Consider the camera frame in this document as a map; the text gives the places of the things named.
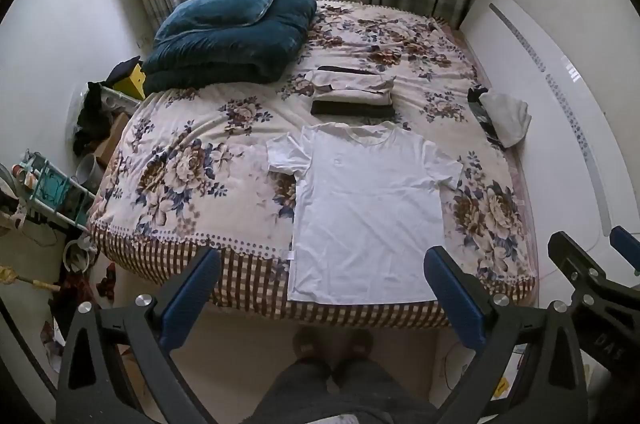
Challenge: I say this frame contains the person's legs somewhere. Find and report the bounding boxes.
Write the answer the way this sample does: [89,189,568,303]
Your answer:
[245,356,442,424]

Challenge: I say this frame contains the folded beige garment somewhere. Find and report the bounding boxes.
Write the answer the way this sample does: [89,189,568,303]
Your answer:
[304,65,397,106]

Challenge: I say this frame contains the white t-shirt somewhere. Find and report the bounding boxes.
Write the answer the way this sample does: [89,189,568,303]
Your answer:
[265,121,464,305]

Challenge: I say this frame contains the black clothing heap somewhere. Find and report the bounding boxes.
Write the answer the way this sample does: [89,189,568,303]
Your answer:
[72,80,115,156]

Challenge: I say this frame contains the green metal rack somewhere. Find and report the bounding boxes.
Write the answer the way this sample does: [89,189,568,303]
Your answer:
[10,150,99,231]

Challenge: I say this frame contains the grey slipper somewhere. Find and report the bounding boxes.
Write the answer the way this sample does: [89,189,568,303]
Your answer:
[344,329,376,361]
[291,328,334,364]

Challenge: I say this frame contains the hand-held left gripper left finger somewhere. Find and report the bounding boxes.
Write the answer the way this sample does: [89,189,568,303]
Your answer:
[56,247,222,424]

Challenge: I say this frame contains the white cloth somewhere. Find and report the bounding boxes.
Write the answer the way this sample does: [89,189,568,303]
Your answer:
[481,88,533,149]

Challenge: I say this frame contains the dark blue quilt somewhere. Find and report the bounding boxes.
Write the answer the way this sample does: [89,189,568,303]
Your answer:
[141,0,317,98]

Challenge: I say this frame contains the dark blue pillow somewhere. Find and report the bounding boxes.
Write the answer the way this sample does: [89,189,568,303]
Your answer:
[162,0,281,31]

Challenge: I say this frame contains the cardboard box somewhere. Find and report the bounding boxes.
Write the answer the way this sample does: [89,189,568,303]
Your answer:
[95,111,132,166]

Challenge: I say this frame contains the grey bucket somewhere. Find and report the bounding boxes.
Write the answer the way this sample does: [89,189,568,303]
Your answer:
[74,153,107,188]

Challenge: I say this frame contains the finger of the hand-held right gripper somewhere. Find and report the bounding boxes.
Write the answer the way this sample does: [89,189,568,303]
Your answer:
[609,225,640,277]
[547,231,640,320]

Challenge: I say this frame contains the floral blanket bed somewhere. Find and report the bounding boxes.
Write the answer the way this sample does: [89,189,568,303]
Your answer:
[86,0,541,331]

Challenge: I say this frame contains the dark patterned cloth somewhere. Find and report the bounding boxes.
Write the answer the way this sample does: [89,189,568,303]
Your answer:
[467,87,506,151]

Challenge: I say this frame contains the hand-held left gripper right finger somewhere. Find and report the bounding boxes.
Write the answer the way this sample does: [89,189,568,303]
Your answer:
[423,245,589,424]

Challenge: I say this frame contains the white headboard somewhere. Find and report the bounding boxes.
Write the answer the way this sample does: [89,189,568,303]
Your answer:
[458,0,640,255]

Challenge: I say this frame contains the red cloth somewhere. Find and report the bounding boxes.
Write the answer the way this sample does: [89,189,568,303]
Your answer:
[95,263,119,298]

